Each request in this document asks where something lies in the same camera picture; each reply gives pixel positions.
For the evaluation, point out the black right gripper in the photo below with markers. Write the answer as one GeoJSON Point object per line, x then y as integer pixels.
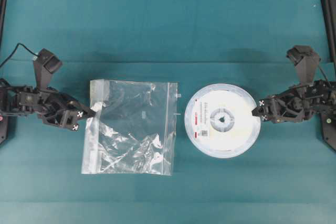
{"type": "Point", "coordinates": [298, 104]}

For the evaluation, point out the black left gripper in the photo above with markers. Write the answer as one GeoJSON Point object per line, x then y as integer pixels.
{"type": "Point", "coordinates": [54, 108]}

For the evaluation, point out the white tape reel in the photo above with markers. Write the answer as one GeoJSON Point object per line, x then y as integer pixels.
{"type": "Point", "coordinates": [219, 122]}

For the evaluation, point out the clear zip bag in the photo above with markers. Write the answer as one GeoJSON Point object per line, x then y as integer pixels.
{"type": "Point", "coordinates": [134, 129]}

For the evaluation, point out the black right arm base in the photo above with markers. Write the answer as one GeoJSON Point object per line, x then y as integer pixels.
{"type": "Point", "coordinates": [328, 121]}

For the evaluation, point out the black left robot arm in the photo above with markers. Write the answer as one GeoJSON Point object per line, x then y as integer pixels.
{"type": "Point", "coordinates": [8, 101]}

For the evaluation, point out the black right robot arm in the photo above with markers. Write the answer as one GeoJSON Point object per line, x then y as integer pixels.
{"type": "Point", "coordinates": [297, 104]}

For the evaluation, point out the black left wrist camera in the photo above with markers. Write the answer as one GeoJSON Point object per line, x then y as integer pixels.
{"type": "Point", "coordinates": [45, 65]}

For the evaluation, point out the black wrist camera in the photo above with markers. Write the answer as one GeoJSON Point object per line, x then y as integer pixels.
{"type": "Point", "coordinates": [305, 61]}
{"type": "Point", "coordinates": [45, 65]}

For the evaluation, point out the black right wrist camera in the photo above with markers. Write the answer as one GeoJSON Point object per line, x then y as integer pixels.
{"type": "Point", "coordinates": [305, 61]}

